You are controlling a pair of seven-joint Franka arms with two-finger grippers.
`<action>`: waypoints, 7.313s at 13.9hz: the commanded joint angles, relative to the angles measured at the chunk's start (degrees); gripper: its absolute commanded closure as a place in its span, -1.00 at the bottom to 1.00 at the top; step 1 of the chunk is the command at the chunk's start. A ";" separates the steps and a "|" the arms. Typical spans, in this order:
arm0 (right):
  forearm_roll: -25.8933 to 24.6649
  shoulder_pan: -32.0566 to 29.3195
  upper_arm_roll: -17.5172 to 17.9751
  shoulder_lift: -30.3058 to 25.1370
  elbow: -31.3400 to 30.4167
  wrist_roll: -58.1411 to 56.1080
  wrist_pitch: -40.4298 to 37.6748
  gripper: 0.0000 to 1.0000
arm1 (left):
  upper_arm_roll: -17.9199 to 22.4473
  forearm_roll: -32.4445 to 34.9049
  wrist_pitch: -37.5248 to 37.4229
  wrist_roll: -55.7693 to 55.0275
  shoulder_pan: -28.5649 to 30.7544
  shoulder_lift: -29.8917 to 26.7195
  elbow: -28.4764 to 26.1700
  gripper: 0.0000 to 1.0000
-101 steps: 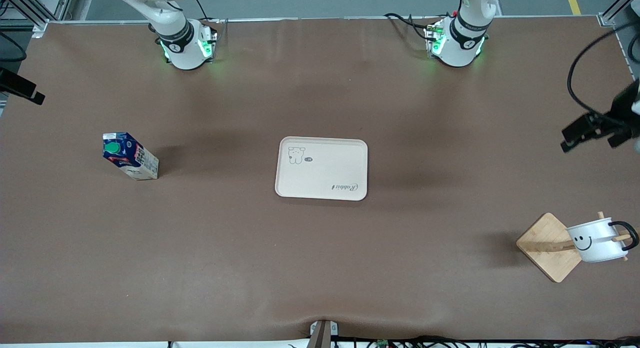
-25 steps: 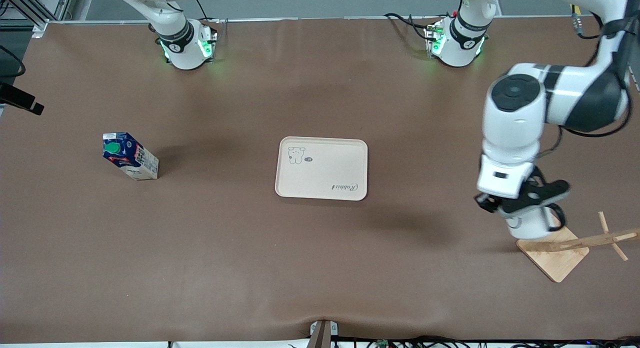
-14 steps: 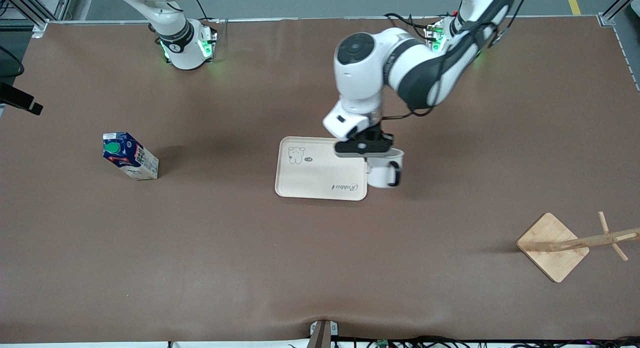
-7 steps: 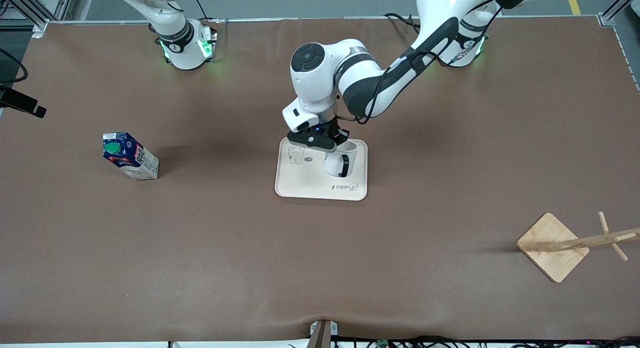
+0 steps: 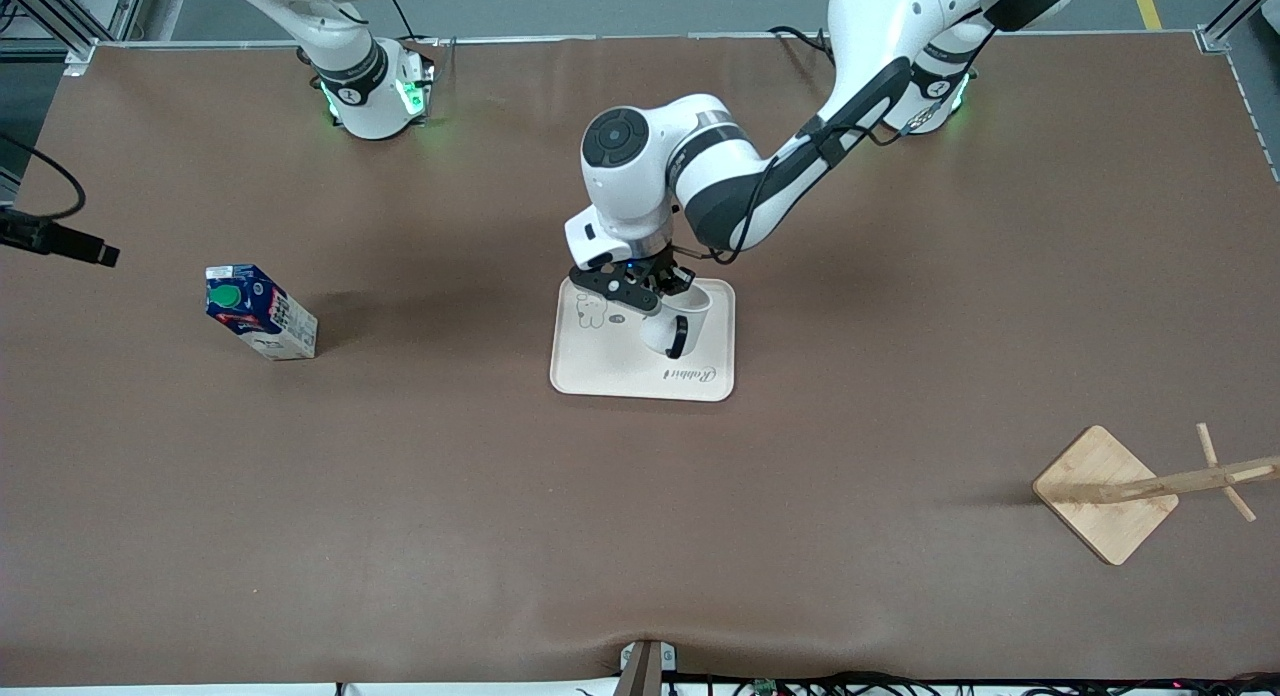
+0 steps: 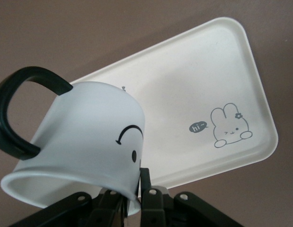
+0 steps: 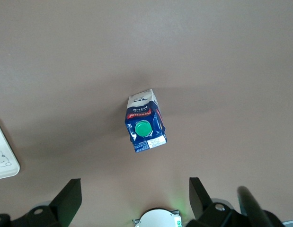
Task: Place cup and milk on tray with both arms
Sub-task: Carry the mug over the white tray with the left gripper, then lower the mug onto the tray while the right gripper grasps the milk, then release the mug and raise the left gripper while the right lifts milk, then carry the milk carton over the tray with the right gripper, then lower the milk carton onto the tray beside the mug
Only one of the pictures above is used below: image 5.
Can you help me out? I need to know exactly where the white smiley mug black handle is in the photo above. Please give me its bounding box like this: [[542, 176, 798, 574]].
[[638, 281, 713, 361]]

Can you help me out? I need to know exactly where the blue white milk carton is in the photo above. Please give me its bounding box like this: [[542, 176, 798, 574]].
[[206, 264, 319, 362]]

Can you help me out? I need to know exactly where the beige rabbit print tray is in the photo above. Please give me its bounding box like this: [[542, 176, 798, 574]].
[[549, 272, 737, 403]]

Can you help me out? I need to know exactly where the brown table mat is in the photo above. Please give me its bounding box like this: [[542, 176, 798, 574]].
[[0, 36, 1280, 689]]

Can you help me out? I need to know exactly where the wooden mug tree stand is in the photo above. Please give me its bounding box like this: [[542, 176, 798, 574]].
[[1032, 422, 1280, 567]]

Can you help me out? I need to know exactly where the aluminium frame profile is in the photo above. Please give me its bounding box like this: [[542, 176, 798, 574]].
[[1195, 0, 1280, 55], [0, 0, 151, 77]]

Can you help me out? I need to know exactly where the black left arm base cable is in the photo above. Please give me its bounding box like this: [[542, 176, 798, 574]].
[[768, 24, 836, 62]]

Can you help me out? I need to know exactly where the black arm base cable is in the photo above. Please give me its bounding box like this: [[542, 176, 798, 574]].
[[372, 0, 456, 49], [768, 24, 836, 62]]

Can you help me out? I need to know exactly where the black right arm base cable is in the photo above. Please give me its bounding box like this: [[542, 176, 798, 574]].
[[372, 0, 456, 49]]

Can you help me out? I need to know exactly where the grey metal camera bracket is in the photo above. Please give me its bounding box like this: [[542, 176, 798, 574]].
[[618, 639, 678, 696]]

